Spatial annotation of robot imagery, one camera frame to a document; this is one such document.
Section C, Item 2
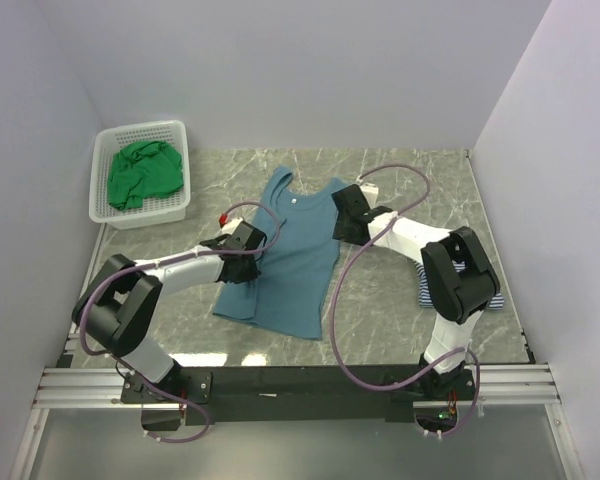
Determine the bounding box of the teal tank top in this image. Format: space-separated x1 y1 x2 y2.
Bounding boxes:
212 166 346 340

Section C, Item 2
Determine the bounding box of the green tank top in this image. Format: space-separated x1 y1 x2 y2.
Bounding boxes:
107 141 184 211

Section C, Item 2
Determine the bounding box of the blue white striped tank top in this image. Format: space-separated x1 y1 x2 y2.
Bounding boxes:
416 259 505 320

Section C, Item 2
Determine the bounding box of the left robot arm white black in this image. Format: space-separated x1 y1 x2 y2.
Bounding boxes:
71 220 267 402

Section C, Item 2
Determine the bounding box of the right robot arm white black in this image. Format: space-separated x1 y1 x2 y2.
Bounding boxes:
329 185 500 399

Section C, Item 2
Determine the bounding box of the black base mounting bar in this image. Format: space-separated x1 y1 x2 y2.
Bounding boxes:
119 363 461 432

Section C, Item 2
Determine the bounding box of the white plastic laundry basket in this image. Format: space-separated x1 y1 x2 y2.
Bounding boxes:
88 120 191 230

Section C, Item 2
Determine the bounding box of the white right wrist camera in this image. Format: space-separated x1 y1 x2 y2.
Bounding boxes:
356 178 379 209

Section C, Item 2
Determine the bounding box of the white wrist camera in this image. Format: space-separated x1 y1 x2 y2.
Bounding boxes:
219 214 244 234
356 178 379 209

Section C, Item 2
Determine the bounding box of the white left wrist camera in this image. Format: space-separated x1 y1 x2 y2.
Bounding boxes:
219 214 244 234

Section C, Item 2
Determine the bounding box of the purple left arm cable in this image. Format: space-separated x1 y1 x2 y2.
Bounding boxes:
78 200 282 445

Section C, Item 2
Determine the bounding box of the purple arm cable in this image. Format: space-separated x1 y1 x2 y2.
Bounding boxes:
78 200 282 445
328 164 481 436

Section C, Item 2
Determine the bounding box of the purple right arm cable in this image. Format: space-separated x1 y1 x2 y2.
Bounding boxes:
328 164 481 436

